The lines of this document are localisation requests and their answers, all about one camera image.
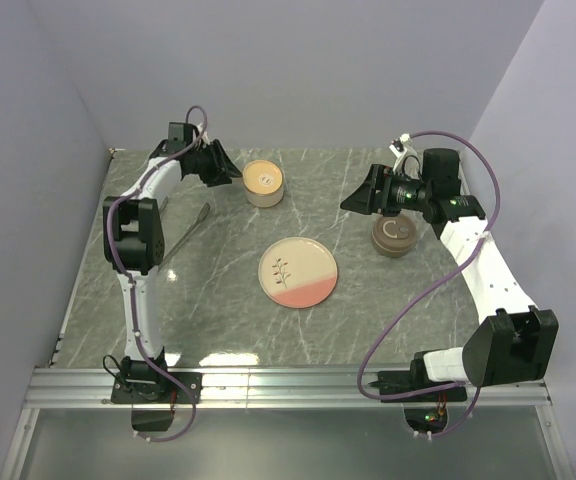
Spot round metal tin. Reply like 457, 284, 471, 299
371, 237, 416, 258
244, 183, 284, 208

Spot metal tongs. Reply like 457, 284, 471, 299
160, 202, 211, 268

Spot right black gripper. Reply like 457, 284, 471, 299
340, 164, 433, 218

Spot dark brown round lid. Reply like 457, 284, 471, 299
371, 214, 418, 242

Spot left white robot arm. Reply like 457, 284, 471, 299
102, 122, 242, 402

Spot pink white round plate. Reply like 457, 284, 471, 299
258, 237, 338, 309

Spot tan round lid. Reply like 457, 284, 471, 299
242, 160, 283, 196

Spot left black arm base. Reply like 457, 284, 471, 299
110, 369, 202, 433

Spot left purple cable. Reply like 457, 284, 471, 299
107, 105, 212, 443

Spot aluminium rail frame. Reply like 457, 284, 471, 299
2, 366, 574, 479

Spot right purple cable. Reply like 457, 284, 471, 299
356, 130, 501, 439

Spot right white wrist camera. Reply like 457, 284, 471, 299
389, 133, 421, 174

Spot purple cable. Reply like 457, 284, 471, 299
107, 105, 212, 443
356, 130, 501, 439

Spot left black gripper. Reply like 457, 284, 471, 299
189, 139, 242, 187

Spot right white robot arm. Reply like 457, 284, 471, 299
340, 148, 559, 402

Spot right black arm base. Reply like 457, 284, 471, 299
371, 370, 468, 437

